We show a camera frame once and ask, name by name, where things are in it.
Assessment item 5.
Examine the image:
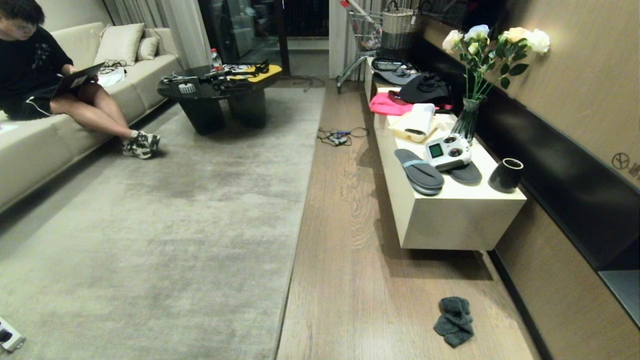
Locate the woven basket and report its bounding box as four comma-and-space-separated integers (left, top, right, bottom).
381, 1, 419, 50

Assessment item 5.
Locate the pink cloth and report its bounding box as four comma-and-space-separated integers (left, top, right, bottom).
369, 92, 453, 117

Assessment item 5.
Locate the white power strip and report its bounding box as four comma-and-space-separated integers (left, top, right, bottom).
0, 317, 27, 353

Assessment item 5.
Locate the white towel roll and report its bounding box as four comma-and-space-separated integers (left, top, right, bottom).
403, 103, 436, 137

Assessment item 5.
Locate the grey rug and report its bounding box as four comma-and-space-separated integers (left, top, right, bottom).
0, 88, 326, 360

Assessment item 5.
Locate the black cup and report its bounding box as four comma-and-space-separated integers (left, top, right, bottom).
488, 158, 524, 194

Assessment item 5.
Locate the black coffee table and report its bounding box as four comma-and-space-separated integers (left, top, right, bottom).
157, 64, 283, 136

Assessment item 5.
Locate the metal shopping cart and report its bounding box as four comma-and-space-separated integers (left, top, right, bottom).
336, 0, 386, 95

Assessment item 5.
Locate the glass vase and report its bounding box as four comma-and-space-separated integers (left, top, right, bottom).
450, 96, 487, 144

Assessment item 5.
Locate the cream low cabinet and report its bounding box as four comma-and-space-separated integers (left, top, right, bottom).
364, 56, 528, 251

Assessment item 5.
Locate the dark grey cloth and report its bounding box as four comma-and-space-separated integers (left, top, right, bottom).
433, 296, 475, 349

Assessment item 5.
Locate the beige sofa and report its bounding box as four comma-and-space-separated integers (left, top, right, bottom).
0, 22, 184, 213

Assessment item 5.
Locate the yellow pad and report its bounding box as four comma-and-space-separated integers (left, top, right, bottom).
229, 64, 283, 84

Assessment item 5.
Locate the dark laptop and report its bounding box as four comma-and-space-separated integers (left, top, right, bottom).
52, 62, 106, 98

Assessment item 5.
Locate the small beige cushion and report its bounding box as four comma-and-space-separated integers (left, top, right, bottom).
136, 36, 161, 62

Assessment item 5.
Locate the person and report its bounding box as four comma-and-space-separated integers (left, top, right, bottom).
0, 0, 161, 160

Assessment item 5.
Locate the white rose bouquet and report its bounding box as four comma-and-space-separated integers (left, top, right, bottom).
442, 24, 551, 102

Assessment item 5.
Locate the large beige cushion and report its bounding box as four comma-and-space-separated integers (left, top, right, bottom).
94, 23, 146, 67

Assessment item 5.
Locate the white remote controller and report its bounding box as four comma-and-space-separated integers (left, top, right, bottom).
425, 134, 472, 172

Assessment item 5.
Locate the grey slipper with blue strap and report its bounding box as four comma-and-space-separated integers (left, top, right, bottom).
394, 148, 445, 196

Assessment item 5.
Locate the cable bundle with plugs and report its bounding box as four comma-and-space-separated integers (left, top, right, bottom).
317, 127, 370, 147

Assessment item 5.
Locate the black cap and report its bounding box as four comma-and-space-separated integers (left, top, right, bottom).
388, 73, 451, 106

